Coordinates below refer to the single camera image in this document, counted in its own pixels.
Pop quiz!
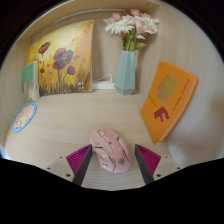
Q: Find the wooden shelf unit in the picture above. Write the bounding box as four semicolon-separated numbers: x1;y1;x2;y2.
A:
43;0;161;21

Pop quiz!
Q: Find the white light bar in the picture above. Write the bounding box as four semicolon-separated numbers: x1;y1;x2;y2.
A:
53;7;126;24

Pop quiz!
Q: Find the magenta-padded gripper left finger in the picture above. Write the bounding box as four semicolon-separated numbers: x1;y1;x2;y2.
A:
44;143;94;187

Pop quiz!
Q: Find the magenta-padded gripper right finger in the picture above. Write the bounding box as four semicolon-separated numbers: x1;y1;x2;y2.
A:
134;143;183;186

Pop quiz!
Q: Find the yellow poppy flower painting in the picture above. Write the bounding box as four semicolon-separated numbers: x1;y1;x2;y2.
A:
25;19;95;97

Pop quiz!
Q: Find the pale green faceted vase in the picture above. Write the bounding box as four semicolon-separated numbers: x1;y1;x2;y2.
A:
114;49;138;96

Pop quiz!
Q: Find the round blue-rimmed cartoon mouse pad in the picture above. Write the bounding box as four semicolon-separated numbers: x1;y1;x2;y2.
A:
12;102;38;134

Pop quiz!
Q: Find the orange book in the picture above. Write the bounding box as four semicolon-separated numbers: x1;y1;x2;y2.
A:
139;60;200;145

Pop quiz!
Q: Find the white power strip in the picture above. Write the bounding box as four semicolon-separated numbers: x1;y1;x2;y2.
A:
91;73;117;91

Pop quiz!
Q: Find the green and beige book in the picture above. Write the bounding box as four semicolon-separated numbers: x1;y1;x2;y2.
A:
21;59;41;103

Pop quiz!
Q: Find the pink computer mouse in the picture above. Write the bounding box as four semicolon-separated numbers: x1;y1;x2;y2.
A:
88;126;132;174

